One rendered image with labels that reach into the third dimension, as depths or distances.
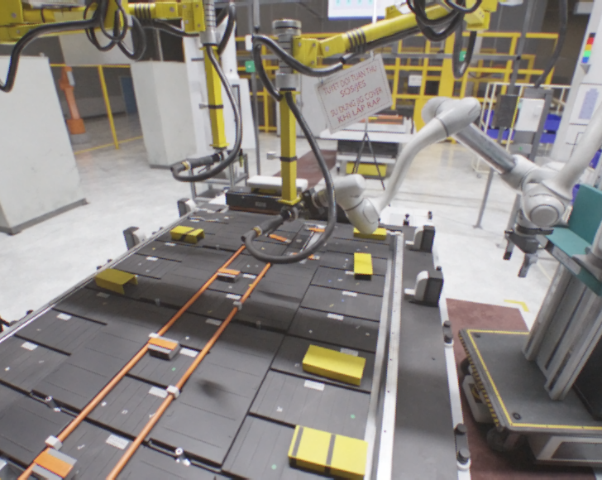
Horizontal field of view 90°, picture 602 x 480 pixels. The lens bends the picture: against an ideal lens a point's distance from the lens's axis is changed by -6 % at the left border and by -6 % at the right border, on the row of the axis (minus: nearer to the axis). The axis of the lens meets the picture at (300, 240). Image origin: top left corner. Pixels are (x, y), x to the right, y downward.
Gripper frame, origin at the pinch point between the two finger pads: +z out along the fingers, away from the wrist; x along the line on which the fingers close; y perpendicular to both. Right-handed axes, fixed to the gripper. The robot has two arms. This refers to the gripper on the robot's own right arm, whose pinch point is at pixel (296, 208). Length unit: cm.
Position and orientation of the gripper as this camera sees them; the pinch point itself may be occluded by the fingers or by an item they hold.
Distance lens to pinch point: 159.0
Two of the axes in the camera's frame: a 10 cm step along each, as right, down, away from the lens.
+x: 4.2, 8.9, 1.5
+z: -7.3, 2.4, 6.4
